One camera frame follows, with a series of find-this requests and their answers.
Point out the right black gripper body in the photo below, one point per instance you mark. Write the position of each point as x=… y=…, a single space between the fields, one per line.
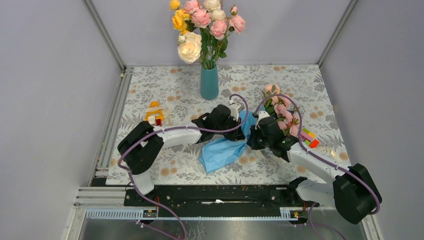
x=258 y=141

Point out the floral patterned table mat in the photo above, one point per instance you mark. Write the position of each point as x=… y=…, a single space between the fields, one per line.
x=177 y=89

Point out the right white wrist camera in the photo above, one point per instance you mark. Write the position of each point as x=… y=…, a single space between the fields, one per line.
x=259 y=116

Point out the teal ceramic vase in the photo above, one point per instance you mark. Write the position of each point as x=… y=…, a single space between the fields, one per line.
x=209 y=83

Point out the yellow red toy block car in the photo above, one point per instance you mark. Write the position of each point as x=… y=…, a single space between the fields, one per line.
x=154 y=114

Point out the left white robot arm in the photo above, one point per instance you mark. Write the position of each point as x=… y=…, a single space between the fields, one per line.
x=140 y=148

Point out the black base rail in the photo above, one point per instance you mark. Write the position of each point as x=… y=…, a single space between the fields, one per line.
x=218 y=201

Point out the pink flowers bunch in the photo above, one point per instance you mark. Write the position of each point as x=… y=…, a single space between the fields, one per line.
x=285 y=114

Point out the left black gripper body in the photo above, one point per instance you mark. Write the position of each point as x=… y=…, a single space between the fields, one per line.
x=230 y=123

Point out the colourful stacked toy bricks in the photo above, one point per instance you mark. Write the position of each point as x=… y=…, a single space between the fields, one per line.
x=309 y=138

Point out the blue wrapping paper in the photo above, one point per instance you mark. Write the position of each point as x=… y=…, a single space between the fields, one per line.
x=222 y=152

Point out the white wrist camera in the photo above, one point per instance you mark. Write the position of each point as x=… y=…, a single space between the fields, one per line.
x=259 y=116
x=235 y=109

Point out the flower bouquet in vase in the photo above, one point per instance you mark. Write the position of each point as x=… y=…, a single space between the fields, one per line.
x=204 y=29

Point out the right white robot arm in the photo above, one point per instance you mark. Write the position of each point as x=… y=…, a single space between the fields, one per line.
x=349 y=189

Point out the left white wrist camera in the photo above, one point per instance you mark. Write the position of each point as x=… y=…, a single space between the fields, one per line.
x=235 y=109

